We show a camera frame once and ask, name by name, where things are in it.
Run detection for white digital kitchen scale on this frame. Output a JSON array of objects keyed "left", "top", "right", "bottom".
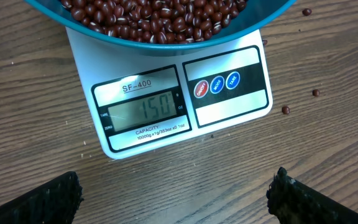
[{"left": 67, "top": 29, "right": 273, "bottom": 159}]

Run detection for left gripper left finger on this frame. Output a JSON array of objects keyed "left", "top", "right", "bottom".
[{"left": 0, "top": 171, "right": 83, "bottom": 224}]

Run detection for blue metal bowl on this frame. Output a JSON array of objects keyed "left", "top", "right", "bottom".
[{"left": 26, "top": 0, "right": 295, "bottom": 56}]

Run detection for spilled red bean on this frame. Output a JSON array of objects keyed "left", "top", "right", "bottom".
[
  {"left": 302, "top": 8, "right": 312, "bottom": 16},
  {"left": 312, "top": 89, "right": 320, "bottom": 97},
  {"left": 282, "top": 106, "right": 290, "bottom": 114}
]

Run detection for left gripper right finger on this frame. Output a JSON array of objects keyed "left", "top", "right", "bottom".
[{"left": 266, "top": 167, "right": 358, "bottom": 224}]

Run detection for red beans in bowl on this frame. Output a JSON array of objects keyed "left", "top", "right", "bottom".
[{"left": 59, "top": 0, "right": 247, "bottom": 44}]

